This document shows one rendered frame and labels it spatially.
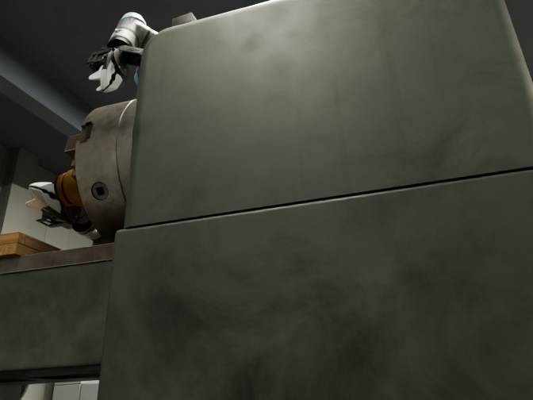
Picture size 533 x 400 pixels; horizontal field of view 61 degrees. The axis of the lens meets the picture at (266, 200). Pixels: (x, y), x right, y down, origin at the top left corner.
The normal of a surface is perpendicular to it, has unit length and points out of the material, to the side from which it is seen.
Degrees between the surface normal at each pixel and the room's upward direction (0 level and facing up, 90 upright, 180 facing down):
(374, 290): 90
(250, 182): 90
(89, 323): 90
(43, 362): 90
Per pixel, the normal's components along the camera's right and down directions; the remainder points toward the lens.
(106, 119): -0.28, -0.64
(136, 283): -0.29, -0.39
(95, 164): -0.26, -0.07
